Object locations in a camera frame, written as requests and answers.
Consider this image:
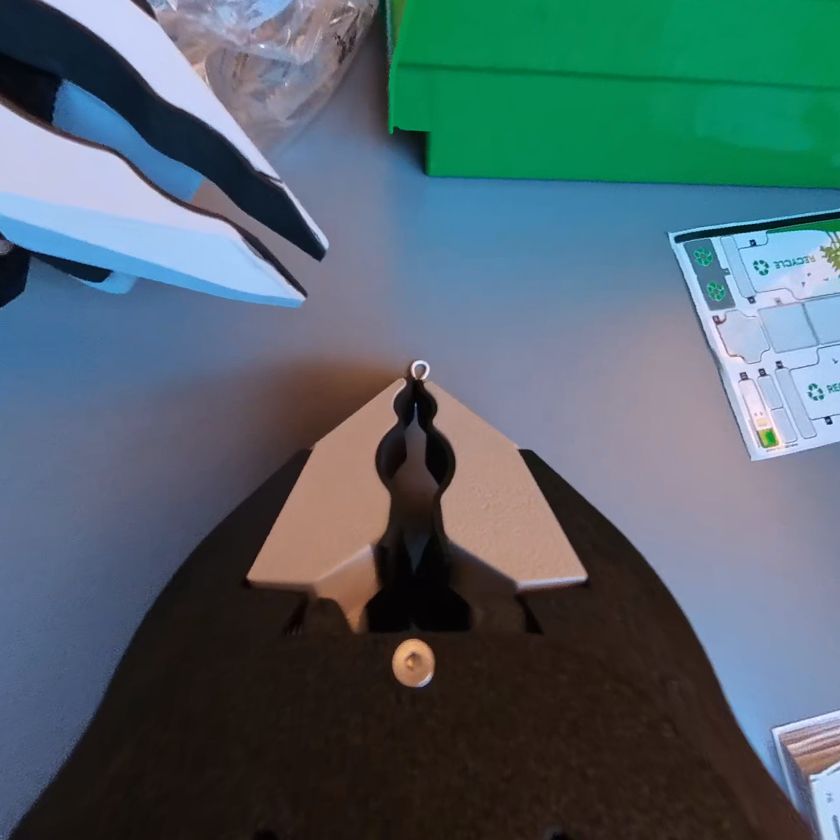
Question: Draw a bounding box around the lego instruction booklet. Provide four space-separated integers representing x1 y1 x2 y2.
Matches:
770 717 840 840

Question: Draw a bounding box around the green plastic bin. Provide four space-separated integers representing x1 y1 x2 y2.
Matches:
386 0 840 190

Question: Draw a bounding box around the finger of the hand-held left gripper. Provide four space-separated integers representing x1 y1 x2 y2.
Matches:
0 98 309 309
0 0 329 262

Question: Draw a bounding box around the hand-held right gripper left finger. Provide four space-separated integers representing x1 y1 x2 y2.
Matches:
246 378 417 634

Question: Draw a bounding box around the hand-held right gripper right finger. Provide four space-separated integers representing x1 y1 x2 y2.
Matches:
415 379 589 631

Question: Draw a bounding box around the green and white sticker sheet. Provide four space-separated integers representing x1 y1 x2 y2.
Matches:
668 209 840 462

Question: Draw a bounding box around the crumpled clear plastic bag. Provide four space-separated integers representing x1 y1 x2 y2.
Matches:
147 0 383 153

